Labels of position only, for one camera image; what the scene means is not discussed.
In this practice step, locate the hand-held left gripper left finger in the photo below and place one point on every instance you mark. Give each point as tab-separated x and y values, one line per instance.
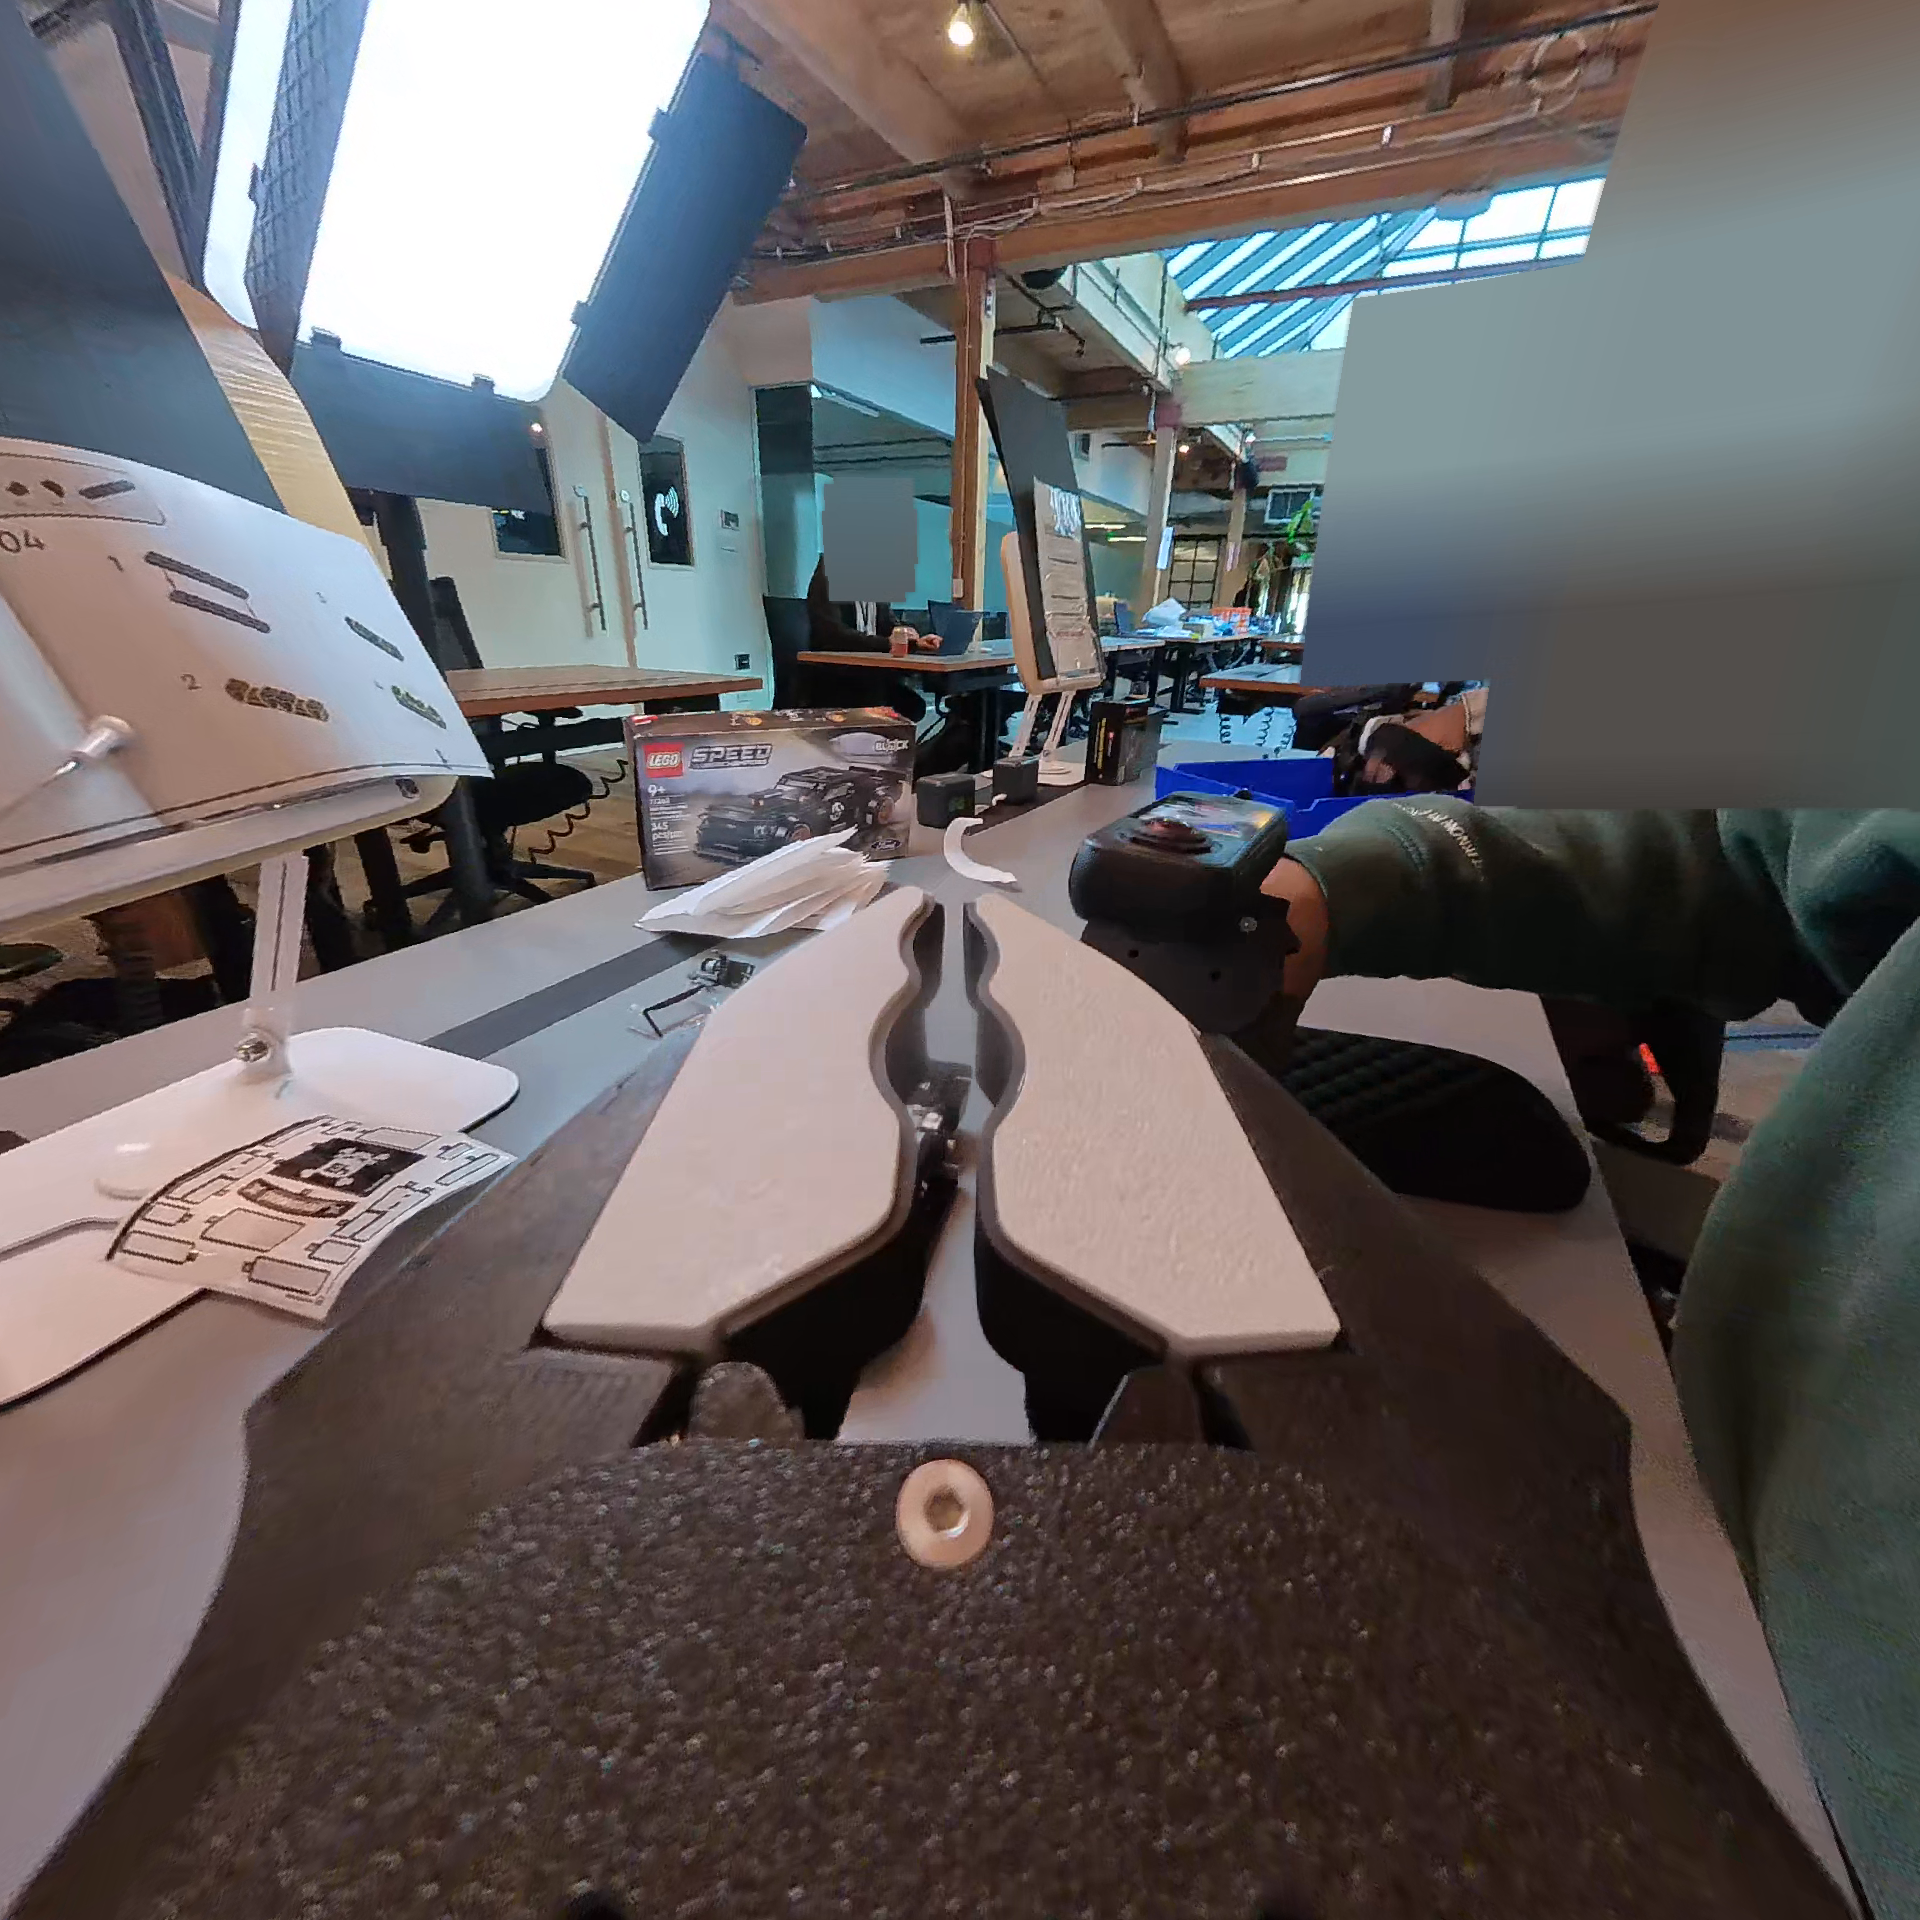
738	1186

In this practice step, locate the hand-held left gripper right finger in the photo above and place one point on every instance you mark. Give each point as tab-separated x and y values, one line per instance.
1155	1186

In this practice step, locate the sticker sheet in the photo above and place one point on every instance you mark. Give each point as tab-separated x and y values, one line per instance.
300	1201

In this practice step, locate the clear lego windshield piece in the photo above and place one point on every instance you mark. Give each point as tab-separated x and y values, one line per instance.
699	980

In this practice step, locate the lego set box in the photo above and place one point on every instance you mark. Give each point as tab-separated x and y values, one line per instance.
767	797

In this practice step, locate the blue plastic bin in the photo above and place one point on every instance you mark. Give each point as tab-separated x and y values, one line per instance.
1247	789

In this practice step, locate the small dark box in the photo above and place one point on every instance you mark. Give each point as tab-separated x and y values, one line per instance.
1123	745

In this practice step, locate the white booklet stand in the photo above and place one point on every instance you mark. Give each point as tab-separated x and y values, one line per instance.
332	1086
1058	586

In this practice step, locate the wooden top desk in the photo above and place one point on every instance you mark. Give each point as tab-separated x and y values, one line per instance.
586	697
901	669

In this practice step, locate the black light flap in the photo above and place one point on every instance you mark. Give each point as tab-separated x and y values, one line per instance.
685	241
421	428
300	151

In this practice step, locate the bright studio light panel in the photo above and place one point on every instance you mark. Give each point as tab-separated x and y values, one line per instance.
482	182

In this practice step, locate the black flat panel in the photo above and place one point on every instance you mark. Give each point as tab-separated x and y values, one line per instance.
93	270

